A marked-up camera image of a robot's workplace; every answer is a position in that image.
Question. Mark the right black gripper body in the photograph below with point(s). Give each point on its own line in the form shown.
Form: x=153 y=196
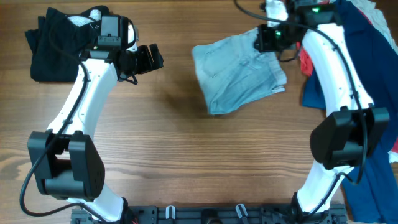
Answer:
x=277 y=38

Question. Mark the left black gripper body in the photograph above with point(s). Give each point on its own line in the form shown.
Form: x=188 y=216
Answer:
x=138 y=61

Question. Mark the light blue denim shorts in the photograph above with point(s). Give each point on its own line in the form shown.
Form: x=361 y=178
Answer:
x=232 y=73

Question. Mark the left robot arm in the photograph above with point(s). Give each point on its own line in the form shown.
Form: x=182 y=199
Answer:
x=65 y=162

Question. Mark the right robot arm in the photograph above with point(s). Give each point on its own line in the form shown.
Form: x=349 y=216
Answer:
x=353 y=125

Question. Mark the folded black shorts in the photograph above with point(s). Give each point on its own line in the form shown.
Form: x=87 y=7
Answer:
x=58 y=41

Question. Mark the white garment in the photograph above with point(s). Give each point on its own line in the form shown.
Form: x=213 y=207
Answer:
x=379 y=18

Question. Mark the navy blue shirt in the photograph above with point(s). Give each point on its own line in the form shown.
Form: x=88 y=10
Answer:
x=374 y=199

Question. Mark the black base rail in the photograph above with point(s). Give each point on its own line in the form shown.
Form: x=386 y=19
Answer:
x=266 y=214

